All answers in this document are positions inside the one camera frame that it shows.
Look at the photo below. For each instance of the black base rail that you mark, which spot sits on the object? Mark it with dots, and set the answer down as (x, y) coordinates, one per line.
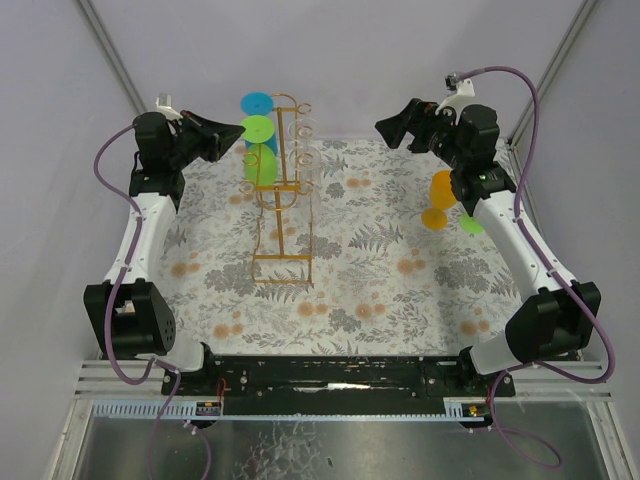
(335, 386)

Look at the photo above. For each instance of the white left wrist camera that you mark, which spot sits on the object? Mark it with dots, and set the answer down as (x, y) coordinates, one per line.
(163, 105)

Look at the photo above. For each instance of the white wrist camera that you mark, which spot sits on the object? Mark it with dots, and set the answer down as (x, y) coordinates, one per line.
(461, 93)
(163, 105)

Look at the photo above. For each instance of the green plastic wine glass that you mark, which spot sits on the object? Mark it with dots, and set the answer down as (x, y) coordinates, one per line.
(470, 225)
(260, 165)

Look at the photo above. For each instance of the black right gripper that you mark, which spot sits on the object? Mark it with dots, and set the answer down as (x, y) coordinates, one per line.
(415, 130)

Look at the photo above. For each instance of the blue plastic wine glass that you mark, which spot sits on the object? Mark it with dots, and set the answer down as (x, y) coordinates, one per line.
(259, 128)

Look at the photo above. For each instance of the front clear wine glass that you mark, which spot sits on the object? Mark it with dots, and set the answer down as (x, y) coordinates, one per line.
(309, 193)

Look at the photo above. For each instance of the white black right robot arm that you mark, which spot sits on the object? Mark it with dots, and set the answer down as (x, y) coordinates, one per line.
(554, 317)

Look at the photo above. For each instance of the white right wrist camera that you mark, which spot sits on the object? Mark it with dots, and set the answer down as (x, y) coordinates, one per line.
(461, 93)

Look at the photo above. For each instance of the gold wire wine glass rack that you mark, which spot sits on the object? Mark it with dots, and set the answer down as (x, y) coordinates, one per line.
(271, 262)

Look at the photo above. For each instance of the rear clear wine glass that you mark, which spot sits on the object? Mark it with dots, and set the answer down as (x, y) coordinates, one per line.
(301, 132)

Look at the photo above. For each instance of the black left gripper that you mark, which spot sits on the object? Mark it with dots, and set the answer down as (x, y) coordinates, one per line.
(198, 138)

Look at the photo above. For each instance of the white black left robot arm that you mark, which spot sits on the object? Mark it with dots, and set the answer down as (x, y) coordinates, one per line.
(129, 316)

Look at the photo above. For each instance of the floral patterned table mat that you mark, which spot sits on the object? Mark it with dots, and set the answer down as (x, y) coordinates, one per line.
(383, 283)

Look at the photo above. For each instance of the orange plastic wine glass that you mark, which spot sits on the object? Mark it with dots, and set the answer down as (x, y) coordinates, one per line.
(442, 199)

